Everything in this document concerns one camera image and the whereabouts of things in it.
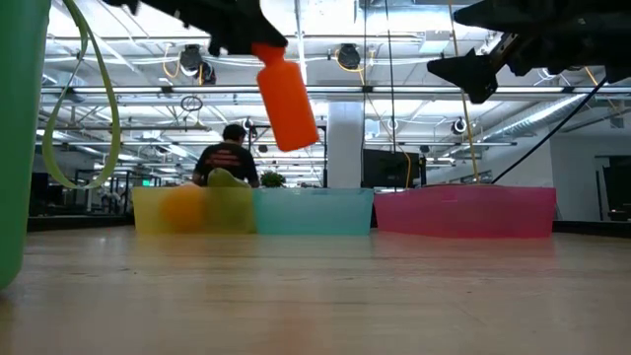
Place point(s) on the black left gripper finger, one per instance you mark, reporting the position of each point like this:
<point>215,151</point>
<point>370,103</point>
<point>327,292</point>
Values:
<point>236,39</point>

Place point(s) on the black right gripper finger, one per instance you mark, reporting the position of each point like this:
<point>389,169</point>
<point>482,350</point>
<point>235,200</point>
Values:
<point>473,74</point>
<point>493,15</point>

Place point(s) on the green pear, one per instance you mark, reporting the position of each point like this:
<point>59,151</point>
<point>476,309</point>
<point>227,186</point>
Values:
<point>222,177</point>

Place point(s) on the orange fruit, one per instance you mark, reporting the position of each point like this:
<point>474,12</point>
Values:
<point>182,209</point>

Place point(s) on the person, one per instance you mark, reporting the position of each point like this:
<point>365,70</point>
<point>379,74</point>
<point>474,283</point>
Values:
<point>227,158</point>

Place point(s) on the black monitor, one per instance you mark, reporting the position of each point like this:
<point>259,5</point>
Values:
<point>389,167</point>

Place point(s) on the red translucent plastic bin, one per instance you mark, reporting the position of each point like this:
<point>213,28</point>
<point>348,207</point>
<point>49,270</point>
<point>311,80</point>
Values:
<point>468,212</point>

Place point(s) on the small green potted plant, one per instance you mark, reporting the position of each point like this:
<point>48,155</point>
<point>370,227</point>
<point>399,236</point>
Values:
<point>272,179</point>

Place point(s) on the teal translucent plastic bin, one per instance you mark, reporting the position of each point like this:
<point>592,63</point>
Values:
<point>315,212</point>

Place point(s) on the yellow translucent plastic bin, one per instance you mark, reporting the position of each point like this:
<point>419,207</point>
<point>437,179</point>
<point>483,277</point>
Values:
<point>148,212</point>

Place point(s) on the black aluminium table frame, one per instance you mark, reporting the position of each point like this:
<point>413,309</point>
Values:
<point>79,223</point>

